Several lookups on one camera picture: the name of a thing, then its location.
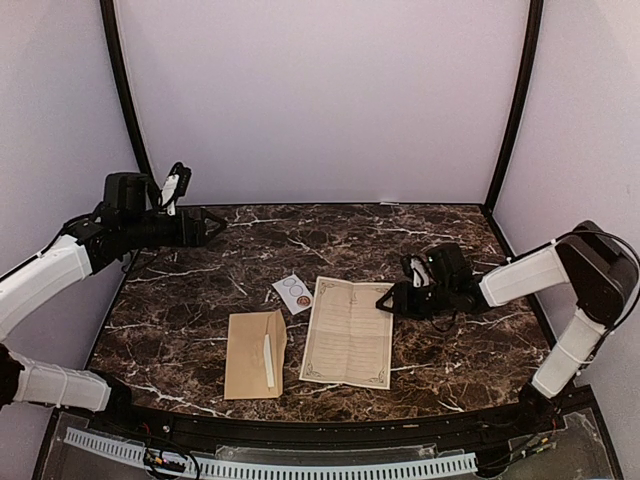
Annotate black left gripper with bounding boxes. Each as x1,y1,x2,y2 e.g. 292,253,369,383
122,207,226,250

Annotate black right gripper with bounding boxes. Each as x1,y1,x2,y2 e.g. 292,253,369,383
377,280,455,320

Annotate cream letter sheet ornate border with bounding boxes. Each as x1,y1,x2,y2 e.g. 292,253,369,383
263,334,275,389

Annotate brown kraft envelope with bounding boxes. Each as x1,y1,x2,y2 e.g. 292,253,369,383
224,310,287,400

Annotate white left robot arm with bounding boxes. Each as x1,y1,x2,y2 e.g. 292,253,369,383
1,163,227,436

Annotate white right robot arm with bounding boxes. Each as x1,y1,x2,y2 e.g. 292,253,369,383
376,221,639,434

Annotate white sticker sheet wax seal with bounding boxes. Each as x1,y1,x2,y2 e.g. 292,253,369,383
272,274,313,315

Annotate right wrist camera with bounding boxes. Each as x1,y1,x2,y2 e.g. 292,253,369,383
401,255,430,288

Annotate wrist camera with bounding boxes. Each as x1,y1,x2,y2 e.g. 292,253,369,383
401,255,430,288
159,162,192,216

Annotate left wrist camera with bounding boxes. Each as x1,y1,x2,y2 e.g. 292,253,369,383
159,162,192,216

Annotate black front rail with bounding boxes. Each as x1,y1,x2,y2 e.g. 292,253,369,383
90,404,560,451

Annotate white slotted cable duct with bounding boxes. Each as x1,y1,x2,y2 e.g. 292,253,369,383
64,427,477,479

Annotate black frame post left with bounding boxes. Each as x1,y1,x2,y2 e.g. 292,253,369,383
98,0,155,179

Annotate black frame post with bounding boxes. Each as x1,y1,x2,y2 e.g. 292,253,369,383
98,0,155,179
483,0,544,217

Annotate black frame post right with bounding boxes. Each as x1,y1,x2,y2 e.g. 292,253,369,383
483,0,544,217

